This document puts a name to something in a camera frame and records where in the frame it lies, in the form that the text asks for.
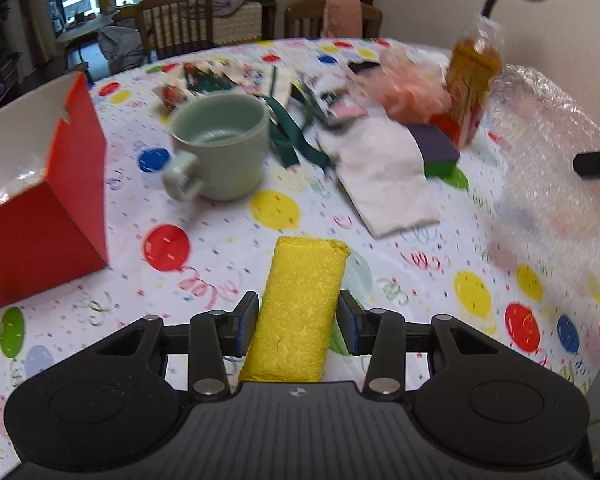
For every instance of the purple green sponge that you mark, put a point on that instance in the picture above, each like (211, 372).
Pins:
(439, 155)

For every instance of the christmas print drawstring bag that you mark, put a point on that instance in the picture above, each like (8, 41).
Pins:
(291, 112)

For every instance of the pale green ceramic mug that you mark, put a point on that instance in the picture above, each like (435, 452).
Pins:
(220, 144)

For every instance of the orange drink bottle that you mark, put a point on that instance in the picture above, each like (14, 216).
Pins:
(476, 60)

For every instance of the pink towel on chair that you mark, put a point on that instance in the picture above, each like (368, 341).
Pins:
(342, 19)

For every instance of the balloon print tablecloth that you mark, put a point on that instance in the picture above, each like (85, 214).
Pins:
(198, 280)

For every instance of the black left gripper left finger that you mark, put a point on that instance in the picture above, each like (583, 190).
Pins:
(214, 335)

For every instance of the bubble wrap sheet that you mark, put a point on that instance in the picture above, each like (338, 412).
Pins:
(545, 210)

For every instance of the pink mesh bath pouf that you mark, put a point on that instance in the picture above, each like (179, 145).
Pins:
(409, 92)

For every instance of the wooden chair dark seat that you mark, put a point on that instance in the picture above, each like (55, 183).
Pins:
(171, 28)

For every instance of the yellow sponge cloth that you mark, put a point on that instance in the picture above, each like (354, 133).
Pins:
(298, 308)

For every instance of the sofa with cream cover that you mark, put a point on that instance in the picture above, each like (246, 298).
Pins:
(235, 5)

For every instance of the red cardboard box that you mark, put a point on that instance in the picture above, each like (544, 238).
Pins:
(52, 184)

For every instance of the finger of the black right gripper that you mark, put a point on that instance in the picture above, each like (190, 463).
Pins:
(587, 164)

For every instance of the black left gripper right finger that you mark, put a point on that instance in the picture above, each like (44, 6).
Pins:
(379, 334)

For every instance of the wooden chair with towel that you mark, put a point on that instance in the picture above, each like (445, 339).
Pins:
(304, 19)

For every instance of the white sock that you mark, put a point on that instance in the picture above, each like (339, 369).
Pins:
(379, 165)

